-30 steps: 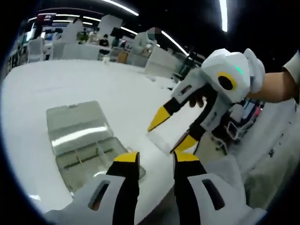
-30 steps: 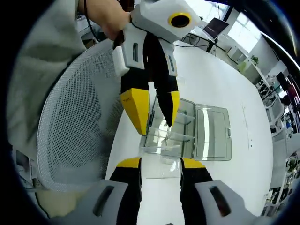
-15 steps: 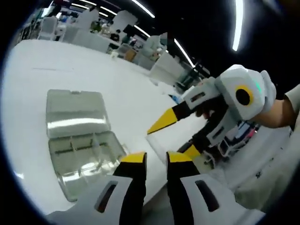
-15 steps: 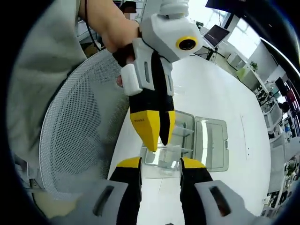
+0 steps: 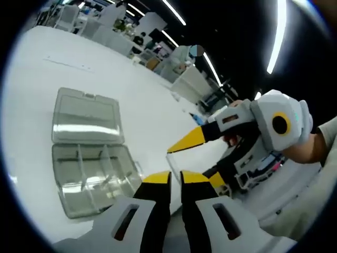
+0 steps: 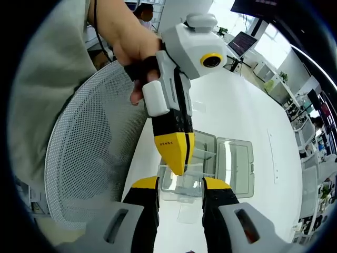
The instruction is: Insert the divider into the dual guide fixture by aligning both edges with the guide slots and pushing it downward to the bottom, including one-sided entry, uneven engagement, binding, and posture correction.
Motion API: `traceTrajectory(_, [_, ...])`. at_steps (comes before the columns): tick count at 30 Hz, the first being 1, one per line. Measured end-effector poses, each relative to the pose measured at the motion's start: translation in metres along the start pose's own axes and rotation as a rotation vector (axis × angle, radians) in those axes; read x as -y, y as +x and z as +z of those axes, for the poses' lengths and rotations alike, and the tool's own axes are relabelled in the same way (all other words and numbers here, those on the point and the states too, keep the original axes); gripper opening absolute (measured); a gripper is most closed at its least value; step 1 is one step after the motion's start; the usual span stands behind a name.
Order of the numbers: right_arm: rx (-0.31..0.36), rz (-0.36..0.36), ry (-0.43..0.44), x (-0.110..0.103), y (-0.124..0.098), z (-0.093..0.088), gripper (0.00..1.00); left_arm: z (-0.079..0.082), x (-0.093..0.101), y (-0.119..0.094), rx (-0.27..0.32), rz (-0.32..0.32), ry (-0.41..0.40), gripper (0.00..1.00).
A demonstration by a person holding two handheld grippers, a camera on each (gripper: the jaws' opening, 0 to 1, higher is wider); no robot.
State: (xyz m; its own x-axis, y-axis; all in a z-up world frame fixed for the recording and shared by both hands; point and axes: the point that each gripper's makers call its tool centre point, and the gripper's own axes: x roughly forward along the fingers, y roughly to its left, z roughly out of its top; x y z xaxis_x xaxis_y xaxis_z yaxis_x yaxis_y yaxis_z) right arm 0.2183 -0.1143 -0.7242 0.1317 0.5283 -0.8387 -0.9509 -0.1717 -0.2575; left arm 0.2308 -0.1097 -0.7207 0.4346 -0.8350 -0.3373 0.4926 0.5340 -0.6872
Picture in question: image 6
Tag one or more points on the black overhead screen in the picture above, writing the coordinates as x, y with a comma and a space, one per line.
252, 6

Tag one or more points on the white mesh office chair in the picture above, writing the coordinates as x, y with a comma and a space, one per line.
310, 179

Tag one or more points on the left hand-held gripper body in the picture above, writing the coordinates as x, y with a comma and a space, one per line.
194, 47

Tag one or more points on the grey mesh office chair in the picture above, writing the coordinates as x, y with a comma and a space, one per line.
87, 137

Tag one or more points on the person's grey shirt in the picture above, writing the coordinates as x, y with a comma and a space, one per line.
47, 79

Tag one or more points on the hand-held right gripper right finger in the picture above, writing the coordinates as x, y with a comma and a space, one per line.
213, 221

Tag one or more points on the laptop with dark screen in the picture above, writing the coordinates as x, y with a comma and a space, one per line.
242, 42

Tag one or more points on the clear grey guide fixture box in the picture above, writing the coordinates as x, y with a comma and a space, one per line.
234, 168

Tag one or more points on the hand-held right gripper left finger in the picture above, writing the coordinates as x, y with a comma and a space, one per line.
142, 216

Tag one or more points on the black laptop stand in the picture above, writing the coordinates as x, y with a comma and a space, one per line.
235, 63

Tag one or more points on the white shelf unit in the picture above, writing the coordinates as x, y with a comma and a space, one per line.
266, 69

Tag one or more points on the person's left hand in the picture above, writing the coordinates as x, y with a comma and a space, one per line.
137, 44

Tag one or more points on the small green potted plant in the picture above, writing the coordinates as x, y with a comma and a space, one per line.
222, 31
283, 76

